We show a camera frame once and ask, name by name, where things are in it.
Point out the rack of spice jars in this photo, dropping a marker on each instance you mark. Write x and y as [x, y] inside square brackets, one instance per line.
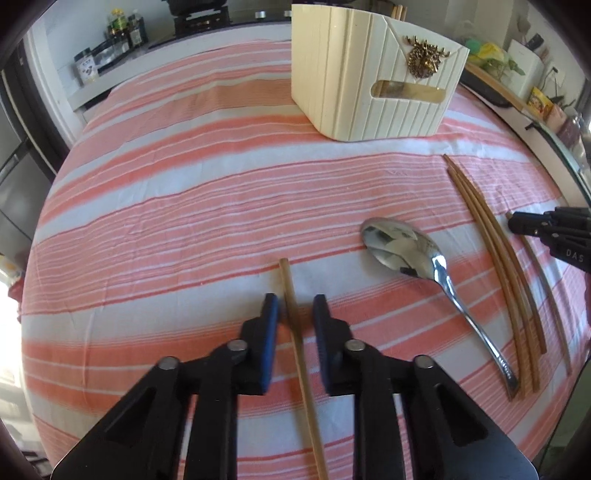
[111, 53]

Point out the pink cup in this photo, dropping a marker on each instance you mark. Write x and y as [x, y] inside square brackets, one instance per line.
[557, 115]

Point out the yellow printed cup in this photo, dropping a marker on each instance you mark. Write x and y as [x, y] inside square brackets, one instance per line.
[540, 100]

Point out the pink white striped tablecloth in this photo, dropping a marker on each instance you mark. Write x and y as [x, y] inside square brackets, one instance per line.
[184, 207]

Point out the steel spoon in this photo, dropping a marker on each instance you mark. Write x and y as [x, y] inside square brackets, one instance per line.
[397, 244]

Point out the purple soap pump bottle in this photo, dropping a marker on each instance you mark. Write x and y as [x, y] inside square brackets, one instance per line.
[571, 131]

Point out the dark sauce bottle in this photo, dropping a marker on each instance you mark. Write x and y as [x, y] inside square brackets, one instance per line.
[136, 28]

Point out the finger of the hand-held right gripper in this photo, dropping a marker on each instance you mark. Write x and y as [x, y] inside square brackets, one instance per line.
[554, 217]
[531, 228]

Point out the black glass gas stove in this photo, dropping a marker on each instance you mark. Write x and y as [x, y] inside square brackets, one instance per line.
[203, 27]

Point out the black clay pot red lid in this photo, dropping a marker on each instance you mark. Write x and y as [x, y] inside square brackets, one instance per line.
[194, 4]

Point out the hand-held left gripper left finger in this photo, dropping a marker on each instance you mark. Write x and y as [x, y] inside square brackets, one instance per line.
[272, 332]

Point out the cream ribbed utensil box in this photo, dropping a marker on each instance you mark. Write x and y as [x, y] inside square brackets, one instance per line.
[341, 69]

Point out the plastic bag of produce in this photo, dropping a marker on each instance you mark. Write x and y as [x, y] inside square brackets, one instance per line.
[489, 54]

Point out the white knife holder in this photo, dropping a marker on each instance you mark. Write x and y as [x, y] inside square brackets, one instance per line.
[526, 64]

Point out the labelled spice jar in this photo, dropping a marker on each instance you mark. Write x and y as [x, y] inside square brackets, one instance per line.
[86, 67]

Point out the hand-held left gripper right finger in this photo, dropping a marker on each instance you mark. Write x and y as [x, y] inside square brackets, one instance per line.
[322, 341]

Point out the wooden cutting board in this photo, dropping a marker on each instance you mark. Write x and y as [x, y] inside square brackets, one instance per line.
[496, 86]

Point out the grey refrigerator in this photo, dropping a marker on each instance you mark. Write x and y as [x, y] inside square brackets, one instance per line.
[18, 184]

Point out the black door frame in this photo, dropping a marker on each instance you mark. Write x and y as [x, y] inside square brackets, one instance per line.
[37, 106]

